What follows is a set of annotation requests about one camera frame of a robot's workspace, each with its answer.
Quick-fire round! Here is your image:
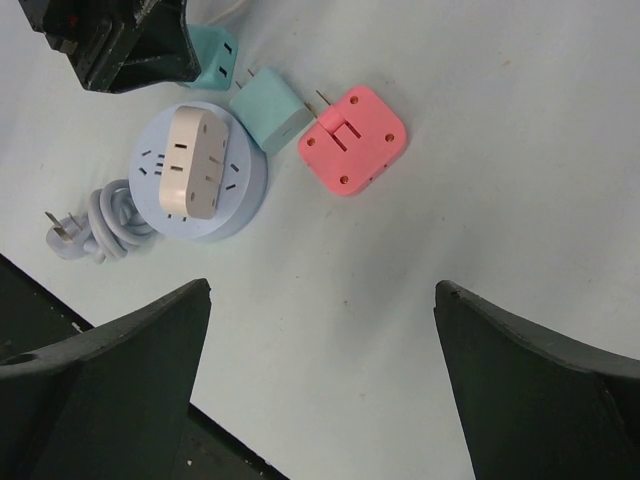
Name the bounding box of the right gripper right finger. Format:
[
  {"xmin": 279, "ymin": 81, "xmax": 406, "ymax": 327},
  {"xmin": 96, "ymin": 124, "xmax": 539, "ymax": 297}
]
[{"xmin": 434, "ymin": 280, "xmax": 639, "ymax": 479}]

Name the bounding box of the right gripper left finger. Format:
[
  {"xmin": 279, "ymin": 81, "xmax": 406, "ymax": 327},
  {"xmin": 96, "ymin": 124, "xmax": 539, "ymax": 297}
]
[{"xmin": 1, "ymin": 279, "xmax": 211, "ymax": 479}]

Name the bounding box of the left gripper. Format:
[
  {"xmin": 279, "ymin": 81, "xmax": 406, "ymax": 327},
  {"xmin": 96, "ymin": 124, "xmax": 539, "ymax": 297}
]
[{"xmin": 19, "ymin": 0, "xmax": 201, "ymax": 93}]

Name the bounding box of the white square adapter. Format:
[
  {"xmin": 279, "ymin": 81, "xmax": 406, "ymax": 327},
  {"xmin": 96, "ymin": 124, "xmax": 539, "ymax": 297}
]
[{"xmin": 159, "ymin": 106, "xmax": 230, "ymax": 220}]

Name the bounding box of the blue round power strip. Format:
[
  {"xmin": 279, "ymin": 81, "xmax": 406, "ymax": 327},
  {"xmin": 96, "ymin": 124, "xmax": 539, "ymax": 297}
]
[{"xmin": 46, "ymin": 102, "xmax": 268, "ymax": 264}]

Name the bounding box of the light teal charger plug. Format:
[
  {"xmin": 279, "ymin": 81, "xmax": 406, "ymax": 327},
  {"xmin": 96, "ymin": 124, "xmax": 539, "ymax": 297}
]
[{"xmin": 229, "ymin": 68, "xmax": 313, "ymax": 155}]

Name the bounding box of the pink square adapter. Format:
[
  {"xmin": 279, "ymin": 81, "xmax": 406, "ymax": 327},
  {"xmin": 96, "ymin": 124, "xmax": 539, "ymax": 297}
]
[{"xmin": 297, "ymin": 85, "xmax": 408, "ymax": 197}]

